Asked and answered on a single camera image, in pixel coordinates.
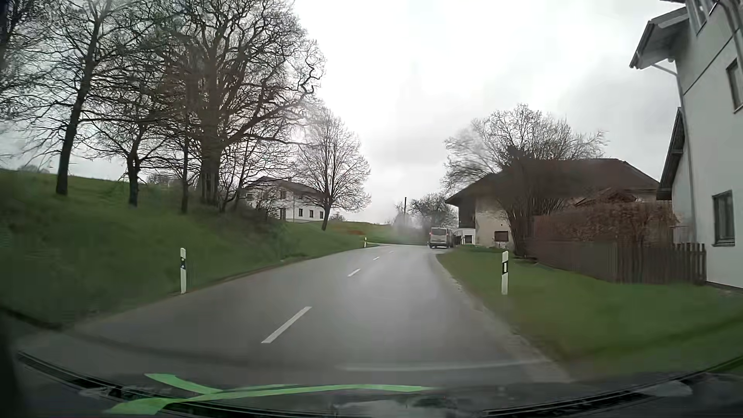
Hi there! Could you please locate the row of bare trees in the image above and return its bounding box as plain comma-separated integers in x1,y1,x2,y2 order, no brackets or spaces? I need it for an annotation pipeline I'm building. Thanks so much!
0,0,326,214

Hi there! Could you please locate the beige house with dark roof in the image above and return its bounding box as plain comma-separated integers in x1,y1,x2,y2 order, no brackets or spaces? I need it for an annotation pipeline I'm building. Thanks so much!
446,158,660,250

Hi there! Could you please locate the car's own bonnet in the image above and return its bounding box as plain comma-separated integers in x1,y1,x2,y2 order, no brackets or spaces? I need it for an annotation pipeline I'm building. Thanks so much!
12,350,743,418

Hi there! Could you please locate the brown hedge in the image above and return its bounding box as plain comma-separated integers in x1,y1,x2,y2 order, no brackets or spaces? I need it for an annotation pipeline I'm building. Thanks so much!
532,201,680,245

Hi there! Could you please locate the white house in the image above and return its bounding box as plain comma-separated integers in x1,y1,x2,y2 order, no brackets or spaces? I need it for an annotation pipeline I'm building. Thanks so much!
629,0,743,289

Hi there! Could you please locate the grass bank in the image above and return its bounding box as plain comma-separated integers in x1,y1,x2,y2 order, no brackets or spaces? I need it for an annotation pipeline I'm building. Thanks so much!
0,168,427,329

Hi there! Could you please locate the grass verge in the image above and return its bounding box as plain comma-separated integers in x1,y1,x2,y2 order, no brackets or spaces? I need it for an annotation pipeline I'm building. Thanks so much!
437,245,743,378

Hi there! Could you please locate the grey asphalt road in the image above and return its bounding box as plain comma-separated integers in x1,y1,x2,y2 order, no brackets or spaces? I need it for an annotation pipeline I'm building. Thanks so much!
16,244,572,389

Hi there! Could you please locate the brown wooden fence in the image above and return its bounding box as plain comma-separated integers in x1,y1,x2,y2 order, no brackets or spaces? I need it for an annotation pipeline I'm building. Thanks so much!
525,238,707,285

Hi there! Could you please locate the bare tree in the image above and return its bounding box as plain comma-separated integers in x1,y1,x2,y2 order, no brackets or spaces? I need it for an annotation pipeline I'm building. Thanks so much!
442,104,607,257
408,193,459,230
295,110,372,232

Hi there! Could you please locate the white farmhouse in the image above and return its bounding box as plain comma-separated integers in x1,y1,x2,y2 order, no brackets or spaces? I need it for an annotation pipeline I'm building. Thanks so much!
241,176,327,223

